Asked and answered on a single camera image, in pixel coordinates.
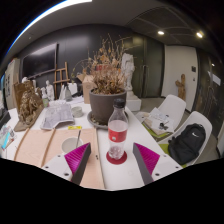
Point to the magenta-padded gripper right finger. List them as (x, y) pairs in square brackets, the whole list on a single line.
[(146, 160)]

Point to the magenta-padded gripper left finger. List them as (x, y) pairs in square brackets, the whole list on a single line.
[(75, 160)]

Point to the clear bottle with red label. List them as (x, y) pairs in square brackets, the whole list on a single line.
[(117, 131)]

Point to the white mug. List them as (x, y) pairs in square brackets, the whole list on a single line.
[(68, 145)]

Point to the metal spoon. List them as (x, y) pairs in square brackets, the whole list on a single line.
[(78, 136)]

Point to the yellow tag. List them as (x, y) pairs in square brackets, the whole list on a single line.
[(75, 127)]

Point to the grey plant saucer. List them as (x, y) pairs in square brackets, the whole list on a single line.
[(95, 123)]

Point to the beige canvas board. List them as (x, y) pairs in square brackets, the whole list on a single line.
[(35, 145)]

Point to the stack of papers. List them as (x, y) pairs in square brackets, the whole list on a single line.
[(158, 118)]

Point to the black backpack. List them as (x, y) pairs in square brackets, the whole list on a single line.
[(186, 143)]

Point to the folded newspaper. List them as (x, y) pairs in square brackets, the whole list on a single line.
[(57, 116)]

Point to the small white cup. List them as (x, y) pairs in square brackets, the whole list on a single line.
[(77, 111)]

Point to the white chair with green cushion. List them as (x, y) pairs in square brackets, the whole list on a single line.
[(175, 105), (203, 120)]

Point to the dried plant in grey pot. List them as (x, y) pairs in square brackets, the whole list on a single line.
[(103, 105)]

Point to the dark spray bottle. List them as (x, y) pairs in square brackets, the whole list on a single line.
[(68, 95)]

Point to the small green bottle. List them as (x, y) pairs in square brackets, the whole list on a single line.
[(45, 101)]

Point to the brown carved wooden sculpture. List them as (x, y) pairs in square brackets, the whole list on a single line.
[(29, 105)]

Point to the plain white chair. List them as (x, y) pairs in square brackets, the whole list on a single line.
[(73, 88)]

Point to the cardboard box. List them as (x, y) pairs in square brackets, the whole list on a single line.
[(86, 88)]

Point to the small white figurine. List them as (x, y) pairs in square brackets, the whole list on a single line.
[(49, 90)]

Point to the wooden figure sculpture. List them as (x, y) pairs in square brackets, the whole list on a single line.
[(180, 86)]

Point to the wooden easel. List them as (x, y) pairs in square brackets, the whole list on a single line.
[(61, 80)]

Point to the black case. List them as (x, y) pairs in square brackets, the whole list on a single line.
[(4, 118)]

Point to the tall white plaster statue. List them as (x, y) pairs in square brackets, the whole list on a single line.
[(128, 71)]

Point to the beige panel with pictures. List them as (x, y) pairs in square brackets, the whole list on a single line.
[(11, 83)]

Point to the round ceiling spotlight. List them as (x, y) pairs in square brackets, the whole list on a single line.
[(161, 32), (199, 34)]

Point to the black wall screen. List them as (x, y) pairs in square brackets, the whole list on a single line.
[(39, 60)]

